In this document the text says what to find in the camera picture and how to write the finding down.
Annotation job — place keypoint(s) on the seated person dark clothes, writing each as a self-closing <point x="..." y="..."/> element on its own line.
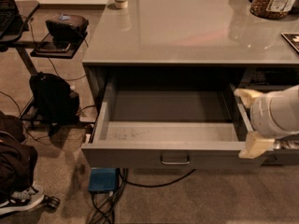
<point x="17" y="160"/>

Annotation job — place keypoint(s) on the jar of nuts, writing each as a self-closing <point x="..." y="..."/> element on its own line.
<point x="271" y="9"/>

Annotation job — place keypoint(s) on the black pouch on tray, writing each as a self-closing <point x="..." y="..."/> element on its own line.
<point x="65" y="26"/>

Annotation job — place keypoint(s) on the black white sneaker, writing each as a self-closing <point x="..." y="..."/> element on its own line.
<point x="20" y="201"/>

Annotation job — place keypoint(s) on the black tray shelf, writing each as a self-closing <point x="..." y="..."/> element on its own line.
<point x="75" y="45"/>

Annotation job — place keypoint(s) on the smartphone on tray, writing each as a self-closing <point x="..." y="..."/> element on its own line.
<point x="53" y="47"/>

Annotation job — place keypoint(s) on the black backpack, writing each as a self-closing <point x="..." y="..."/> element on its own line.
<point x="55" y="100"/>

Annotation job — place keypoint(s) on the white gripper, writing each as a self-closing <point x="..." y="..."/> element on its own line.
<point x="261" y="116"/>

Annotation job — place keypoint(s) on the chair caster wheel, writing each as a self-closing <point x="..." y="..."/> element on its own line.
<point x="51" y="202"/>

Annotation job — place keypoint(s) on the black laptop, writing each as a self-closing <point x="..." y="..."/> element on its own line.
<point x="8" y="12"/>

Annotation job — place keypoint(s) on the dark framed card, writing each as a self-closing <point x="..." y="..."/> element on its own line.
<point x="292" y="39"/>

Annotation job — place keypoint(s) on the black side desk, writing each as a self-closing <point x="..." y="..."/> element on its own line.
<point x="12" y="38"/>

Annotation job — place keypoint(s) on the blue white electronic box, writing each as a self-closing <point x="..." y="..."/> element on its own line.
<point x="103" y="180"/>

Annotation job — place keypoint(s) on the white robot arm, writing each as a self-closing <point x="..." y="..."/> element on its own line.
<point x="273" y="115"/>

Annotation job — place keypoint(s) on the grey drawer cabinet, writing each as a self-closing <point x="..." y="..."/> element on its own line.
<point x="189" y="43"/>

